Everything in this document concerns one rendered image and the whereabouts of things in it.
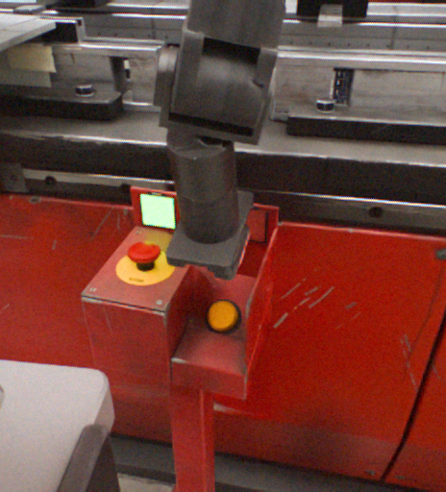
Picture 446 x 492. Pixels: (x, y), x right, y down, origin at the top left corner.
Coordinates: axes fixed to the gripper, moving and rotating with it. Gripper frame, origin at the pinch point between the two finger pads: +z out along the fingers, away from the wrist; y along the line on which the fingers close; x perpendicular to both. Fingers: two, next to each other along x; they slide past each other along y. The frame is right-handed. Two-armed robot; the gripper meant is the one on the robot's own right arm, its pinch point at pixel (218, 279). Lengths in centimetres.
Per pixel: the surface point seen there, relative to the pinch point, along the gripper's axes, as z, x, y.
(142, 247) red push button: -0.4, 10.1, 2.4
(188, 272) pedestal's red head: 3.4, 4.8, 2.7
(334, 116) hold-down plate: -3.1, -9.2, 28.4
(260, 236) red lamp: 3.2, -2.6, 10.0
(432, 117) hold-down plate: -2.4, -22.0, 31.2
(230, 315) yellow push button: 7.6, -0.8, 0.2
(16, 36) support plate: -14.5, 33.3, 23.6
